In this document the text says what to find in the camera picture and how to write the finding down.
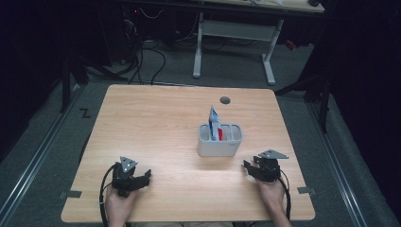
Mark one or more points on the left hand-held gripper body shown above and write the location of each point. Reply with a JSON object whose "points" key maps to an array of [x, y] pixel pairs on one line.
{"points": [[124, 176]]}

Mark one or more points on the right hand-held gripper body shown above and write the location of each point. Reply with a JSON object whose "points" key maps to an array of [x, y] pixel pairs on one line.
{"points": [[268, 168]]}

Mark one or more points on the grey compartment holder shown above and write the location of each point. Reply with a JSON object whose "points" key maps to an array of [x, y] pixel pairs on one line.
{"points": [[219, 146]]}

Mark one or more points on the small red item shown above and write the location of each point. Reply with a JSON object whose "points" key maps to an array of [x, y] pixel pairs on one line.
{"points": [[220, 134]]}

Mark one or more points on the blue and white tube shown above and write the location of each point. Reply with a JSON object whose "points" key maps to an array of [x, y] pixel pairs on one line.
{"points": [[214, 121]]}

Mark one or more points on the person's right hand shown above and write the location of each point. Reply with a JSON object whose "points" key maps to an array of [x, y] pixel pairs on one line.
{"points": [[271, 194]]}

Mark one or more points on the person's left hand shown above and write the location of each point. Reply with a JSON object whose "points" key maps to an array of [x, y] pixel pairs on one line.
{"points": [[119, 205]]}

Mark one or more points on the grey tape piece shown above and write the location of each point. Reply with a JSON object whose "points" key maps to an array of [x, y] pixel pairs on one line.
{"points": [[306, 190], [72, 194]]}

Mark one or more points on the person's lap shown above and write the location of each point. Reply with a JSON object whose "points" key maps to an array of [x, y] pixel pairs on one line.
{"points": [[183, 224]]}

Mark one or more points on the black metal stand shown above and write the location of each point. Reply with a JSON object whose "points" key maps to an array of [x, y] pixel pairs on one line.
{"points": [[65, 85], [324, 101]]}

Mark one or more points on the small red floor object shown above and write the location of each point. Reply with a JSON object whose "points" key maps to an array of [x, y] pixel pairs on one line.
{"points": [[290, 44]]}

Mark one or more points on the white-framed background desk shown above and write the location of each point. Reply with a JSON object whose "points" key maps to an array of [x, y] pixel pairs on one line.
{"points": [[239, 30]]}

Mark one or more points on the metal floor rail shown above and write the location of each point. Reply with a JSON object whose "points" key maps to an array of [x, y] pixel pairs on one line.
{"points": [[34, 157], [339, 170]]}

